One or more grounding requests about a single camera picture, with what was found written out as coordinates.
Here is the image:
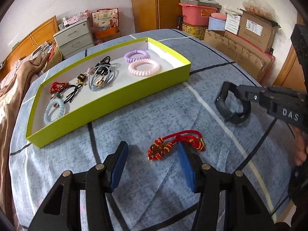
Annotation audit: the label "red beaded cord bracelet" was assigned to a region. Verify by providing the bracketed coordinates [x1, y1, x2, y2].
[147, 129, 206, 161]

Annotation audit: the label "light blue spiral hair tie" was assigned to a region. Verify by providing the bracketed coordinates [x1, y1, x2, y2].
[43, 98, 66, 126]

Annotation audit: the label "black cord gold charm tie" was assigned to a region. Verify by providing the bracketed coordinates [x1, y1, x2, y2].
[50, 74, 87, 104]

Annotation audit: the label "grey-blue flower hair ties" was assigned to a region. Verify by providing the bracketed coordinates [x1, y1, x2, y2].
[88, 55, 121, 92]

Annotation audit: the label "red knotted cord bracelet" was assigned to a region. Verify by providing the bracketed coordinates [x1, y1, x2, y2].
[49, 81, 71, 95]

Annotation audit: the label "pink spiral hair tie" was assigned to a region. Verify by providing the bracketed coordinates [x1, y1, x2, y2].
[127, 58, 161, 77]

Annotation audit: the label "purple spiral hair tie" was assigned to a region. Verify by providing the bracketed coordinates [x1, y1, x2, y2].
[124, 49, 151, 64]

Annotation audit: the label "right hand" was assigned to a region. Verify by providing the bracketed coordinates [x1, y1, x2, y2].
[293, 127, 307, 166]

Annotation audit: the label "large cardboard box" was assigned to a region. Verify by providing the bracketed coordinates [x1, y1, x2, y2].
[238, 9, 280, 53]

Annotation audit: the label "lime green shallow box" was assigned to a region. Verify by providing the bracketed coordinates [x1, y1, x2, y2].
[26, 37, 191, 148]

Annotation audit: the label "yellow patterned box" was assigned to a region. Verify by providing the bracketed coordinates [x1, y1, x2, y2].
[182, 23, 207, 40]

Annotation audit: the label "brown fleece blanket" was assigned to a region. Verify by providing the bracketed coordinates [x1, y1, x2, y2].
[0, 54, 50, 222]

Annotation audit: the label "pink plastic storage bin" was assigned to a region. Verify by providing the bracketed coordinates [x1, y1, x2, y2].
[179, 3, 218, 26]

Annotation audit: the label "grey three-drawer cabinet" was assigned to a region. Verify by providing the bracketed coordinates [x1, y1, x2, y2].
[53, 19, 95, 59]

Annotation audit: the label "orange basket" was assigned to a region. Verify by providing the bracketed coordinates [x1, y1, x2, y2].
[93, 27, 118, 39]

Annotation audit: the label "red patterned gift bag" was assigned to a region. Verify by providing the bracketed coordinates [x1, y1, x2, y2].
[91, 8, 119, 29]

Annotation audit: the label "wooden headboard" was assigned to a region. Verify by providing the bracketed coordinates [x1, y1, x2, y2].
[1, 16, 59, 80]

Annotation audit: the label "wooden door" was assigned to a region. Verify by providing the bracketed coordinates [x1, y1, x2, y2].
[131, 0, 182, 33]

